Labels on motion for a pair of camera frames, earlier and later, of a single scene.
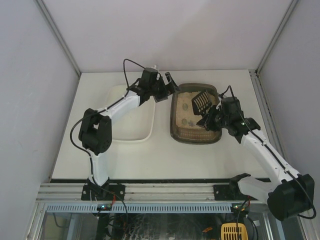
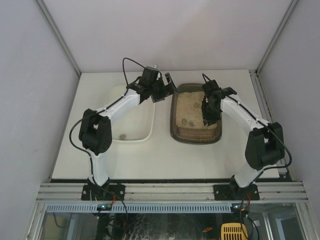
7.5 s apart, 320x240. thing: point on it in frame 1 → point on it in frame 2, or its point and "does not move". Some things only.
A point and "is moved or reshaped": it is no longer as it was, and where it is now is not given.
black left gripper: (163, 89) does not move
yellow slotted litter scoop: (229, 231) does not move
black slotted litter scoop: (201, 102) is moved or reshaped
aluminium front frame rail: (59, 192) does not move
